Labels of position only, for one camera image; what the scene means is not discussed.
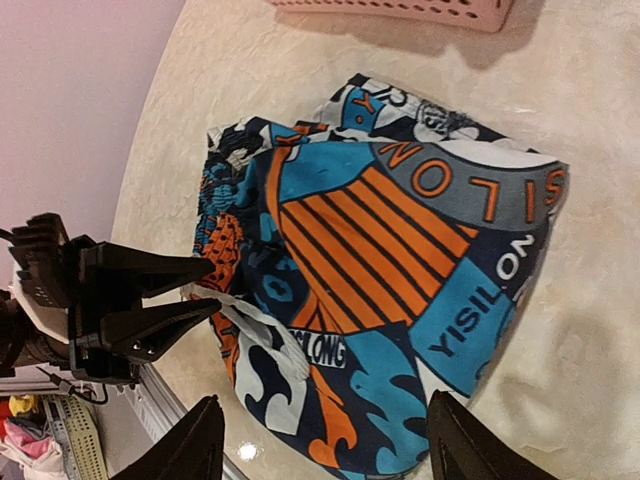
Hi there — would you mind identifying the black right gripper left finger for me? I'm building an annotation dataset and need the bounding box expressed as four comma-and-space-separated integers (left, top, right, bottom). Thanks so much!
113, 395, 225, 480

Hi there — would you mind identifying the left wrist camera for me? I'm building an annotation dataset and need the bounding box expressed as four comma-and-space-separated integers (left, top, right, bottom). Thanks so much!
9, 213, 70, 344

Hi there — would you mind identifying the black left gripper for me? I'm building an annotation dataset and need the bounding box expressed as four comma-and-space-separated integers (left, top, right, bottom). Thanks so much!
67, 237, 220, 385

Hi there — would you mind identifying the orange patterned garment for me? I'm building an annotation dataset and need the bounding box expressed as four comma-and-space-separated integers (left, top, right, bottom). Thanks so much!
184, 75, 569, 479

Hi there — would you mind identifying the colourful clutter under table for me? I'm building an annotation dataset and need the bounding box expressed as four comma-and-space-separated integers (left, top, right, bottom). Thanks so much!
1, 395, 109, 479

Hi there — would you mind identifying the aluminium front rail frame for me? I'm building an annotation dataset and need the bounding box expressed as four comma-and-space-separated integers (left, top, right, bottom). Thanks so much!
1, 365, 245, 479

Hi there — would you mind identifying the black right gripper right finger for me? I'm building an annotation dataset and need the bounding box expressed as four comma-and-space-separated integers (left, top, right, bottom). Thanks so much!
427, 390, 545, 480

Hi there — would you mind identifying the pink perforated plastic basket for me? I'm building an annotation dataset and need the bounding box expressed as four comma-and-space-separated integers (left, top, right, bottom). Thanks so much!
267, 0, 514, 33

